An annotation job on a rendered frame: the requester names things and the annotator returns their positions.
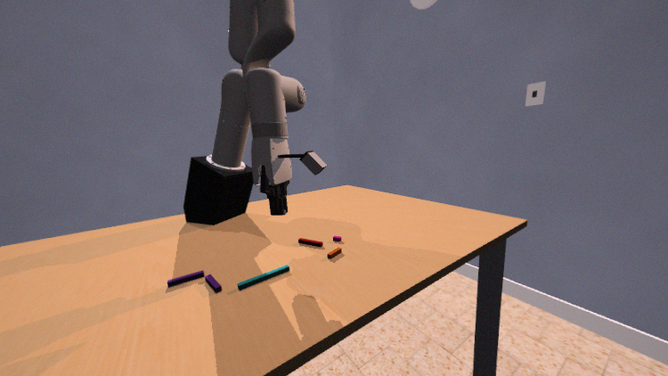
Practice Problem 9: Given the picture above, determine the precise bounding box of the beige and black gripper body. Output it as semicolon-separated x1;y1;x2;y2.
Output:
251;135;292;186

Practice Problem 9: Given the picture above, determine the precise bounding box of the turquoise rod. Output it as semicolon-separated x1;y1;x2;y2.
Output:
238;265;289;290

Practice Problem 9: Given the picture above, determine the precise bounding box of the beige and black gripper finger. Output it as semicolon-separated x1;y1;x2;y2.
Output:
279;181;289;213
260;165;284;216

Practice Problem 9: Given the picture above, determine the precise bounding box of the red rectangular bar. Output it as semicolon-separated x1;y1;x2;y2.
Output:
298;238;323;247

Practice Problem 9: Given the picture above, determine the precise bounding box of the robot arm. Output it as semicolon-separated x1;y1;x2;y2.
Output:
206;0;306;172

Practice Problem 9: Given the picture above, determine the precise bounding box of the purple rod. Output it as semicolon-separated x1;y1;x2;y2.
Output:
167;270;205;287
205;274;222;293

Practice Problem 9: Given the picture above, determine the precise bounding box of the orange rod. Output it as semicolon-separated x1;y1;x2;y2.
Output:
327;248;342;259

